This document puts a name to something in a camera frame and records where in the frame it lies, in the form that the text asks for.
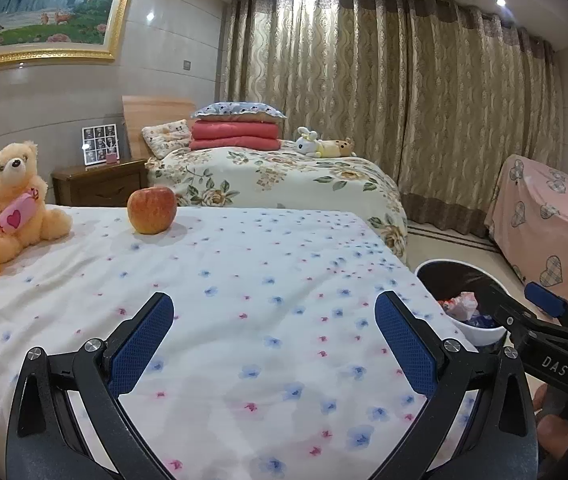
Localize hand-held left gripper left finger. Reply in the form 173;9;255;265
5;291;175;480

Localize beige teddy bear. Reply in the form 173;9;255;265
0;141;73;263

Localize red apple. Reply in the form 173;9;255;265
127;186;177;235

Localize folded red blankets with pillow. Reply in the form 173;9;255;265
189;120;281;152

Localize gold framed landscape painting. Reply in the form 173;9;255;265
0;0;142;73

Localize pink heart print cloth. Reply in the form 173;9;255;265
484;154;568;318

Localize wooden nightstand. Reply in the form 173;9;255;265
51;158;149;208

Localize white flower print bedsheet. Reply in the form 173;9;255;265
0;204;479;480

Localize yellow bear plush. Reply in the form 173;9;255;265
316;137;357;158

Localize photo collage frame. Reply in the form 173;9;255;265
82;124;121;166

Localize beige patterned curtains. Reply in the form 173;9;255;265
221;0;564;238

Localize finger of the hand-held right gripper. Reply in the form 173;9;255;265
524;281;568;328
488;282;544;333

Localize floral covered bed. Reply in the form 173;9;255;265
145;145;409;263

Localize blue dotted pillow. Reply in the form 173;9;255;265
191;101;287;123

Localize person's right hand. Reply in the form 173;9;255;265
534;385;568;456

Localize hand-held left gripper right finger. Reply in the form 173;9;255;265
375;290;539;480

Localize wooden headboard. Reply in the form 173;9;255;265
122;95;197;161

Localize white bag with red print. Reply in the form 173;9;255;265
444;292;479;322

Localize floral pillow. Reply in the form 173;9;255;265
141;119;192;158

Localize white trash bin black liner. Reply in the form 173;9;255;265
414;258;512;352

